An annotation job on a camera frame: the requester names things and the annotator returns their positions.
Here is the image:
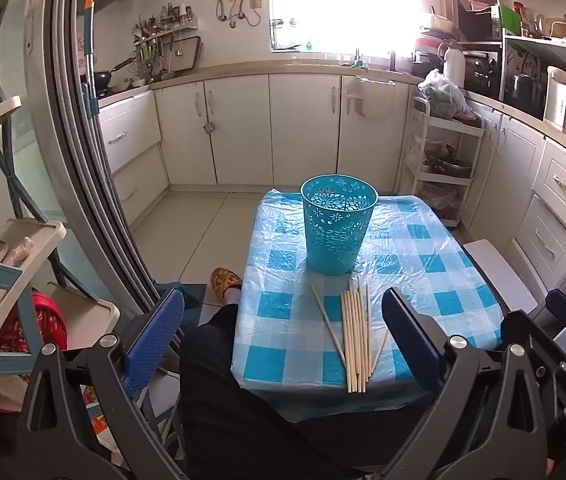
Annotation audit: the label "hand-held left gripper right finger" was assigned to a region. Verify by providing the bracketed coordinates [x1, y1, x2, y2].
[380, 287, 548, 480]

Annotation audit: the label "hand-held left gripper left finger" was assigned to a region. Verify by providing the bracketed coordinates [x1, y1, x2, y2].
[16, 289, 188, 480]

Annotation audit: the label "bundle of wooden chopsticks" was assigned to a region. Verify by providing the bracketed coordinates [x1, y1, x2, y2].
[310, 274, 390, 394]

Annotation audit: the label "teal perforated plastic basket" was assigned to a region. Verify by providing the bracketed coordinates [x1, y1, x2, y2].
[300, 174, 380, 276]

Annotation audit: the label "orange patterned slipper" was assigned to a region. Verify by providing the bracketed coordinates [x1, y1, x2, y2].
[210, 267, 244, 306]

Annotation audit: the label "red bag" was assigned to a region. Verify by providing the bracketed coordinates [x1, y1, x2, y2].
[0, 290, 69, 356]

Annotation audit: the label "cream side drawer cabinets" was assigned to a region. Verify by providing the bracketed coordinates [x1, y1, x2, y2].
[463, 100, 566, 271]

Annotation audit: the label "blue checked plastic tablecloth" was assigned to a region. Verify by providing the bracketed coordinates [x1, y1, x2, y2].
[230, 187, 506, 423]

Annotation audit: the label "dark pot with lid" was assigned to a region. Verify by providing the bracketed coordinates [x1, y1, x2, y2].
[423, 152, 474, 178]

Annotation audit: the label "white trolley cart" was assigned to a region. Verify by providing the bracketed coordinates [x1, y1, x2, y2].
[403, 97, 486, 228]

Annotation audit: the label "white electric water boiler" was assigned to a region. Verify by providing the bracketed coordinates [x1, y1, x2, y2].
[543, 66, 566, 133]

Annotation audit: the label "black stock pot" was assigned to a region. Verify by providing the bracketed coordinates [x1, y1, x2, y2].
[505, 74, 546, 111]

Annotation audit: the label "cream base kitchen cabinets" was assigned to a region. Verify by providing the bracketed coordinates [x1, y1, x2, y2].
[153, 72, 411, 188]

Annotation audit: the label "plastic bag of greens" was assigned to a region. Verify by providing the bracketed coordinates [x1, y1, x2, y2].
[417, 69, 474, 121]

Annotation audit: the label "white towel holder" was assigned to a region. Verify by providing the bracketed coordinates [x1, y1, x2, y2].
[345, 75, 396, 121]

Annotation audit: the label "black toaster oven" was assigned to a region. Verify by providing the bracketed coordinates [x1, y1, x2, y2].
[463, 50, 504, 101]

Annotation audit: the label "black wok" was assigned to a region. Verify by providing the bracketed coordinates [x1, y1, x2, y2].
[93, 57, 136, 93]

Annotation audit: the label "white counter shelf rack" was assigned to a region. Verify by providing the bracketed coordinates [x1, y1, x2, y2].
[500, 35, 566, 126]

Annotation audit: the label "white thermos jug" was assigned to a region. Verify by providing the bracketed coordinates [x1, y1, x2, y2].
[442, 42, 466, 92]

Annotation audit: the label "dark hanging tray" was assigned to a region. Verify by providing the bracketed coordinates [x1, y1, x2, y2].
[170, 35, 201, 71]

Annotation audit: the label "red and black cooker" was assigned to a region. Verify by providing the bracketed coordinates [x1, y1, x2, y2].
[411, 35, 446, 78]

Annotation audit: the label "green plastic board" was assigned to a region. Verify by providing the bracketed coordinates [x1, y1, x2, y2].
[499, 4, 524, 36]

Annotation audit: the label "black microwave oven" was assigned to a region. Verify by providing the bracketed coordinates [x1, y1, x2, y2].
[455, 2, 504, 43]

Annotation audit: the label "white pot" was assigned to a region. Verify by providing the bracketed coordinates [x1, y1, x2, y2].
[420, 12, 456, 36]

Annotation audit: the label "kitchen window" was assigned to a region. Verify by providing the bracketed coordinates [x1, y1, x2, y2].
[268, 0, 456, 56]

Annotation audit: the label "wall utensil rack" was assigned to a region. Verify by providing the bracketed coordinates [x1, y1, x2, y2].
[130, 5, 201, 81]

